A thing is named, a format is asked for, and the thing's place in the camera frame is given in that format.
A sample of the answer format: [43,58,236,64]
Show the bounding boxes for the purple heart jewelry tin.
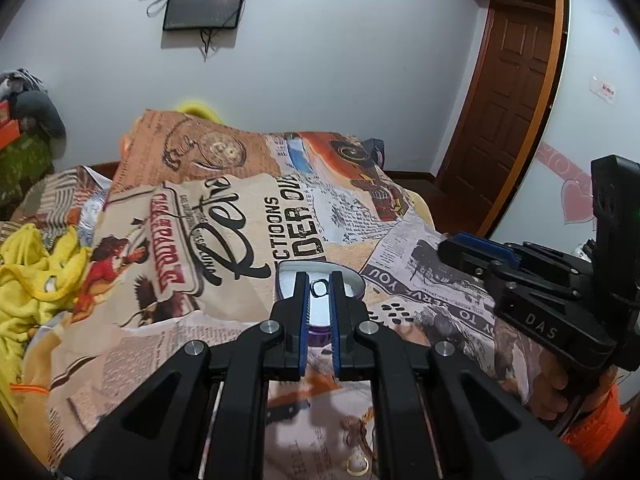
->
[276,260,366,348]

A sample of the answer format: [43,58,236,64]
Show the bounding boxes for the orange sleeve forearm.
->
[561,385,626,469]

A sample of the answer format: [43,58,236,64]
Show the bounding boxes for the right hand holding gripper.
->
[530,349,591,422]

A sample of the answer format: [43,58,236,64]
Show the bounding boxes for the brown wooden door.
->
[433,0,556,235]

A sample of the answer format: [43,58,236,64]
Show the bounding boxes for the white wardrobe door heart stickers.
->
[492,0,639,252]

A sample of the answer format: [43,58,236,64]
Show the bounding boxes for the newspaper print blanket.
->
[1,110,539,466]

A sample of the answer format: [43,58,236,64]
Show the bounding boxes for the yellow cloth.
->
[1,223,91,419]

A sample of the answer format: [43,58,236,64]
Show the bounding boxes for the yellow pillow behind blanket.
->
[176,101,222,124]

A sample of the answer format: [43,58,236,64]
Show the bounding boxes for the pile of clothes and boxes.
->
[1,68,66,214]

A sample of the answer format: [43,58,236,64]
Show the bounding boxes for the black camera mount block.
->
[591,155,639,274]

